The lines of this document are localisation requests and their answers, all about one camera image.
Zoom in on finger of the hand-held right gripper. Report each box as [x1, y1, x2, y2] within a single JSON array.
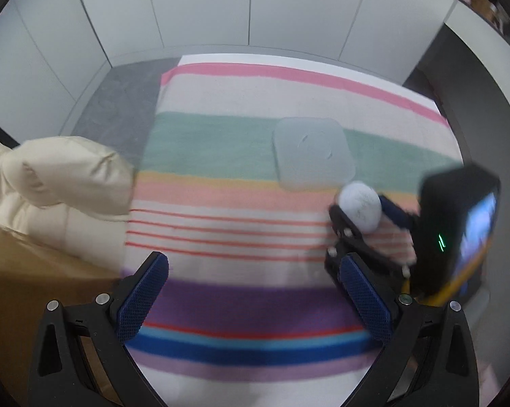
[[378, 195, 419, 233], [325, 203, 412, 293]]

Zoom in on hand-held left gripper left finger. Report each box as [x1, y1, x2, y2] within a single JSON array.
[[28, 251, 171, 407]]

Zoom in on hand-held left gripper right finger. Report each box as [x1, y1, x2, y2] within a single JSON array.
[[339, 252, 480, 407]]

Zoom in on brown cardboard box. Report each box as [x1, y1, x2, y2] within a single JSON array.
[[0, 216, 124, 407]]

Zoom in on translucent plastic box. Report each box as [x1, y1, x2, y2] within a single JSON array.
[[273, 116, 357, 191]]

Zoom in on striped multicolour cloth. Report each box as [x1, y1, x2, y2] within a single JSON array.
[[121, 63, 465, 384]]

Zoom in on white counter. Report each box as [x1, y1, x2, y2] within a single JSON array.
[[443, 2, 510, 119]]

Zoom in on small brown box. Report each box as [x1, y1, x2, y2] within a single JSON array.
[[471, 0, 499, 22]]

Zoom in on white wall cabinet doors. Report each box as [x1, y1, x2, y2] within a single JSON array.
[[0, 0, 470, 136]]

